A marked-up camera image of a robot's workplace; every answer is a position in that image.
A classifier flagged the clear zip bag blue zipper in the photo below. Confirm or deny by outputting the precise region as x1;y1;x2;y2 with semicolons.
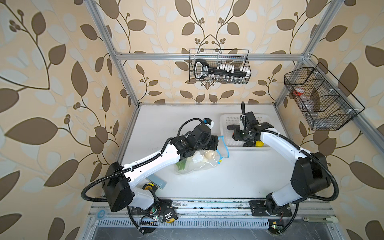
175;136;230;175

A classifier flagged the beige toy potato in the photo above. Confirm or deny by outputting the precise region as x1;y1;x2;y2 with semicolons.
203;151;220;165

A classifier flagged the black socket tool set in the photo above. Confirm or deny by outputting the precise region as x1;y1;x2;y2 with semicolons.
192;59;252;79

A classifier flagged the yellow black tape measure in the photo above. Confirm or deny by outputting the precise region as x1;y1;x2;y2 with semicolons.
142;183;158;192

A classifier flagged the grey blue flat plate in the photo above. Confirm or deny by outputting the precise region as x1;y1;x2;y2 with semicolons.
147;174;167;190

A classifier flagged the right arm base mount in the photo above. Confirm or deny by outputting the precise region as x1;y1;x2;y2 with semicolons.
249;200;293;217

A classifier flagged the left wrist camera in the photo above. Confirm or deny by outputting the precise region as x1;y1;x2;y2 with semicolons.
203;118;214;129

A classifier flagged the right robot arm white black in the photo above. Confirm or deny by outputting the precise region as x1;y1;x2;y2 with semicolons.
227;112;340;216

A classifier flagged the red capped item in basket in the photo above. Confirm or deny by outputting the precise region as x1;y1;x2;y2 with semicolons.
293;88;305;97

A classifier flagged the yellow black device on rail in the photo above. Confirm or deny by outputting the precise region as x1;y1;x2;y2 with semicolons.
163;208;178;224

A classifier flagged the black wire basket right wall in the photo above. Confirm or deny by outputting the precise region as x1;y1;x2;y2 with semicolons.
284;63;366;131

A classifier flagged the yellow toy lemon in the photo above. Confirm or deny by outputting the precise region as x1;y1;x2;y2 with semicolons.
255;141;264;148

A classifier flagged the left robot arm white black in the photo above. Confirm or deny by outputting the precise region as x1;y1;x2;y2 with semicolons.
81;119;218;212

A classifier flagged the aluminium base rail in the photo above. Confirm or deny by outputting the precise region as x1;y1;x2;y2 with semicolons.
88;197;335;220

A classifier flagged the black wire basket wall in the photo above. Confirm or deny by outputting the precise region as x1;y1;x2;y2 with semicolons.
189;48;252;85
284;63;366;131

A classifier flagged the white perforated plastic basket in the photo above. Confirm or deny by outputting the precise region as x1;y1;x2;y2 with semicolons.
220;112;274;151

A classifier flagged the black wire basket back wall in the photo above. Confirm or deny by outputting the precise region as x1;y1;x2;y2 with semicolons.
189;48;252;85

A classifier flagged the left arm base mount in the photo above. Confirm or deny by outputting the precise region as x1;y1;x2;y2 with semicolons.
131;198;173;218

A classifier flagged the dark toy eggplant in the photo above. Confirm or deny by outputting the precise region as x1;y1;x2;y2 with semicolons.
227;125;240;130

